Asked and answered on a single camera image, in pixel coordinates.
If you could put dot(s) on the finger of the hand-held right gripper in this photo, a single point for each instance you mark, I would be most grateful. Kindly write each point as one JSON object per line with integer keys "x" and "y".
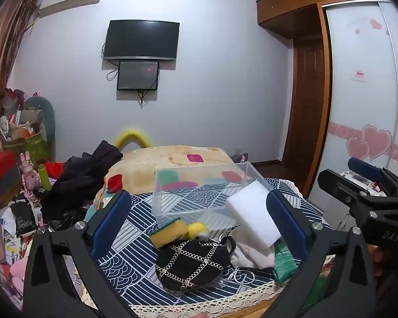
{"x": 338, "y": 185}
{"x": 364, "y": 169}

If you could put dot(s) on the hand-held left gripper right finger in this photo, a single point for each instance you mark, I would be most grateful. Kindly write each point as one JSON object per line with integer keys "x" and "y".
{"x": 285, "y": 222}

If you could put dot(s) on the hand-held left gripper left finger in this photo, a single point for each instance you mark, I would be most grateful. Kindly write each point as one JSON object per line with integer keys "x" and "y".
{"x": 111, "y": 220}

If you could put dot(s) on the white foam sponge block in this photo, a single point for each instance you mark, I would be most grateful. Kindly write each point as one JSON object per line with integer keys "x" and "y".
{"x": 253, "y": 213}

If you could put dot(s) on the clear plastic storage box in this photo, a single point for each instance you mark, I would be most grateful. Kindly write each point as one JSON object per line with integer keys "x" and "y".
{"x": 199, "y": 198}

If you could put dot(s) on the blue white patterned bedspread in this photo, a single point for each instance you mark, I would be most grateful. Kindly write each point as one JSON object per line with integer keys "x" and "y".
{"x": 132, "y": 238}

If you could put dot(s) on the green cloth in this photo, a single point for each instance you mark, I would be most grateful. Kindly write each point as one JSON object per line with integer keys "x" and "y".
{"x": 285, "y": 263}

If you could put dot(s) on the white cloth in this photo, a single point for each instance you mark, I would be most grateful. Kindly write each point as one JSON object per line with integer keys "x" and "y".
{"x": 250, "y": 255}

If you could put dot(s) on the black clothes pile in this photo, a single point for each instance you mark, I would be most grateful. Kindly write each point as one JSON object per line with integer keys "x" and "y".
{"x": 76, "y": 179}

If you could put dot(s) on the yellow green scrub sponge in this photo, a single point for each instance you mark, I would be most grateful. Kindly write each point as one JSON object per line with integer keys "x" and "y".
{"x": 168, "y": 234}

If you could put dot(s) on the beige patterned blanket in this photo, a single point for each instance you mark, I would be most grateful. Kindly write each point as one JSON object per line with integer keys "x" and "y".
{"x": 146, "y": 164}

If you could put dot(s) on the red cloth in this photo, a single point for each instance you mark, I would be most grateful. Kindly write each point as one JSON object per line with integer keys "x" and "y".
{"x": 55, "y": 169}

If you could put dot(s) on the green bottle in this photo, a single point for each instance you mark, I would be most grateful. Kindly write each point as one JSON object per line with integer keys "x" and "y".
{"x": 44, "y": 177}

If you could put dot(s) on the black printed bag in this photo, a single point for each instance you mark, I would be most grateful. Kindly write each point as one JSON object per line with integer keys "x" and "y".
{"x": 25, "y": 218}

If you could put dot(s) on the yellow plush ball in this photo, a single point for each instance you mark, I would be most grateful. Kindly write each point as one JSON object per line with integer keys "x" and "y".
{"x": 198, "y": 230}

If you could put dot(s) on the yellow foam tube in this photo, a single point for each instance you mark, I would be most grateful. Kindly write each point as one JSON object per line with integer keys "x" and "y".
{"x": 131, "y": 134}

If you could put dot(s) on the brown wooden door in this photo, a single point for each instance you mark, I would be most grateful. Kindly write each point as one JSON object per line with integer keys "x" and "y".
{"x": 306, "y": 99}

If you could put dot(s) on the pink rabbit toy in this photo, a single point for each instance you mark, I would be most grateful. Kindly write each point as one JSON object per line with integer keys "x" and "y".
{"x": 29, "y": 175}

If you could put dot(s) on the red white paper note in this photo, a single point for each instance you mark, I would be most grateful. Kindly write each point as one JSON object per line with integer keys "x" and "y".
{"x": 359, "y": 75}

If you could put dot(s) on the wooden wardrobe with heart doors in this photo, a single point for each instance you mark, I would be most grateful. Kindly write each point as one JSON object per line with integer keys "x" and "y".
{"x": 358, "y": 73}

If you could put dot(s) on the green gift bag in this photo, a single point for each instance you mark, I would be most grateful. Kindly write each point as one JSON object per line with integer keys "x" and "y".
{"x": 37, "y": 147}

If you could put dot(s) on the grey curved cushion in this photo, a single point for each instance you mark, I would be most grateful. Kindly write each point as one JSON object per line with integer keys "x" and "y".
{"x": 48, "y": 119}

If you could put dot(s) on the lace-edged beige cloth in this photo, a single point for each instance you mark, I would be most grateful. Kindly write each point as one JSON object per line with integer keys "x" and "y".
{"x": 192, "y": 308}

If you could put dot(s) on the red box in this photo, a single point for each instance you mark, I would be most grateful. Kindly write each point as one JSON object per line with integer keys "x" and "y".
{"x": 0, "y": 164}

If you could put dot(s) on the brown striped curtain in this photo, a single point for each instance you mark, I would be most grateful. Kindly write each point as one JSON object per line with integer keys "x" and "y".
{"x": 3, "y": 56}

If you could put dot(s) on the small black wall monitor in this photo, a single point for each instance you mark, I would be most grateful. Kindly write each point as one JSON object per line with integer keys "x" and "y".
{"x": 137, "y": 75}

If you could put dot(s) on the black wall television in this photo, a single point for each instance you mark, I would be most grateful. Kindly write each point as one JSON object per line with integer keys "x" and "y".
{"x": 141, "y": 39}

